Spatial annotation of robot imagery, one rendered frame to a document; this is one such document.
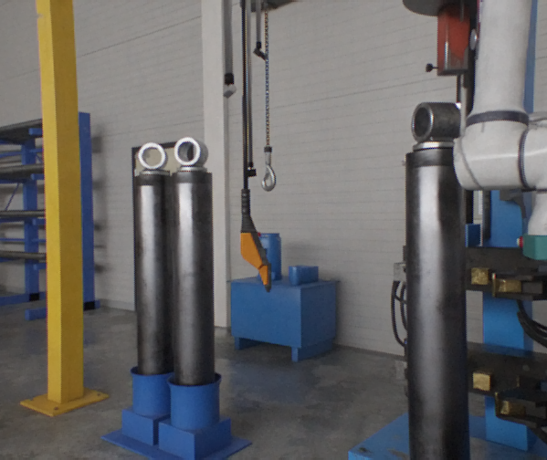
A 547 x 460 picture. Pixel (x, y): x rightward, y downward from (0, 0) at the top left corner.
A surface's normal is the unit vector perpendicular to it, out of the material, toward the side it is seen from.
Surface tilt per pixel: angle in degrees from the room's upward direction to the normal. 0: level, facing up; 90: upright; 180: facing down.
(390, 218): 90
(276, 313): 90
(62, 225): 90
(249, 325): 90
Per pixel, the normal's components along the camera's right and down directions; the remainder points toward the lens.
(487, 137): -0.59, -0.15
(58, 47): 0.77, 0.00
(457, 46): 0.09, 0.03
